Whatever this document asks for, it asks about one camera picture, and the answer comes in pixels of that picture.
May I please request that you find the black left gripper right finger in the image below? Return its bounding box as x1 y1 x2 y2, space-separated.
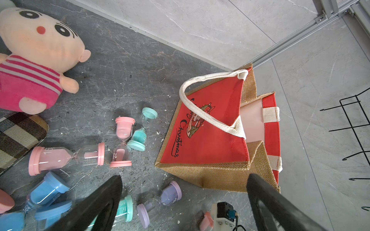
246 174 325 231

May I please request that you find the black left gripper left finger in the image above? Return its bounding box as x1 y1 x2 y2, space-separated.
47 175 123 231

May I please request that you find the purple hourglass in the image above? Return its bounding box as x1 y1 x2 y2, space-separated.
136 181 182 229

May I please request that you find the pink hourglass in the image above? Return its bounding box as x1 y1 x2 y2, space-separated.
110 116 135 168
199 211 214 231
29 142 106 176

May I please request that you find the blue hourglass in pile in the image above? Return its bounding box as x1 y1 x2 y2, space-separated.
1 171 70 231

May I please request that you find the green hourglass centre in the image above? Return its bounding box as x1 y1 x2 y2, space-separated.
86 195 134 229

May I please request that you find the pink hourglass lying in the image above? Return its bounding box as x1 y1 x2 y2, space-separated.
29 142 106 176

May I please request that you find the green hourglass near bag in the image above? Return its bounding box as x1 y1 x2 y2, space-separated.
127 107 158 152

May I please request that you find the pink hourglass upright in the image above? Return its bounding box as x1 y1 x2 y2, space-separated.
110 116 135 168

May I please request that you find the plaid fabric pouch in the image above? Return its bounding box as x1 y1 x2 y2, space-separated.
1 112 49 174

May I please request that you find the pink plush doll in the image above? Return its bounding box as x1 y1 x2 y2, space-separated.
1 7 91 115

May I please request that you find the black wire hook rack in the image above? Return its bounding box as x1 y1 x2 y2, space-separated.
314 86 370 217

